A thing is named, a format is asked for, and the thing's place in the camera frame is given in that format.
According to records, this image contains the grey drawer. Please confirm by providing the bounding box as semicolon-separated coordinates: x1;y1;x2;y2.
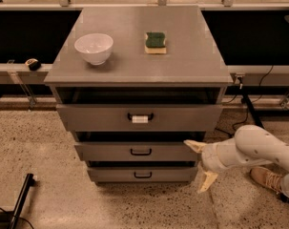
88;167;197;183
57;104;222;132
74;142;197;161

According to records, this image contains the grey drawer cabinet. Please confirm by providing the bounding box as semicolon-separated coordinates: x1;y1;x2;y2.
45;6;232;171

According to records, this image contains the green yellow sponge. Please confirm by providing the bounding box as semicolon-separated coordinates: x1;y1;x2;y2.
145;31;167;54

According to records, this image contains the white ceramic bowl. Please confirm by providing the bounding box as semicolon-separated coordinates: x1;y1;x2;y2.
74;33;114;65

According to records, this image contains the black stand leg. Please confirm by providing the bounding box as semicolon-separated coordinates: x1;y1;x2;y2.
0;174;35;229

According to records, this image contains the grey bottom drawer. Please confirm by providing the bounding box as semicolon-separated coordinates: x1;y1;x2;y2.
88;167;197;183

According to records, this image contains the black tripod leg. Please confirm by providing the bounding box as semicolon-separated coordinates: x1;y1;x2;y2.
240;87;264;129

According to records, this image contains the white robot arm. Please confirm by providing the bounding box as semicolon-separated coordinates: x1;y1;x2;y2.
184;125;289;198

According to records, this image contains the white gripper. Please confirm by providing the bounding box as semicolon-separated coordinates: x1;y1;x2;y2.
184;138;246;193

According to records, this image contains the black yellow tape measure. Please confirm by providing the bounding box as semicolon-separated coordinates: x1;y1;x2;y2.
25;58;41;71

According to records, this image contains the grey top drawer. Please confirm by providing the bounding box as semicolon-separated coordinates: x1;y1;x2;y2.
57;104;222;132

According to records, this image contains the tan work boot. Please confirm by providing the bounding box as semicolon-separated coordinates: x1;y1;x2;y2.
250;167;282;193

